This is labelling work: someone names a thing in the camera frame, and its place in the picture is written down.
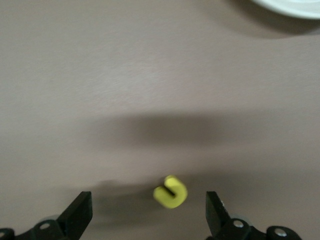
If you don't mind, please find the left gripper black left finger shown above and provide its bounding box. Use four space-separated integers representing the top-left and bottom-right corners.
0 191 93 240

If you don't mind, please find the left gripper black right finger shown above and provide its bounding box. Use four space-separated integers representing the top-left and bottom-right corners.
205 190 302 240

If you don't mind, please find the yellow foam letter u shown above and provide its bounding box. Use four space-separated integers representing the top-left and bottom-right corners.
152 174 188 209

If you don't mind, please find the brown table cover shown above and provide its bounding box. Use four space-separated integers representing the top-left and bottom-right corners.
0 0 320 240

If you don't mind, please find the white plate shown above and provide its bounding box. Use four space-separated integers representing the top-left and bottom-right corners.
231 0 320 20

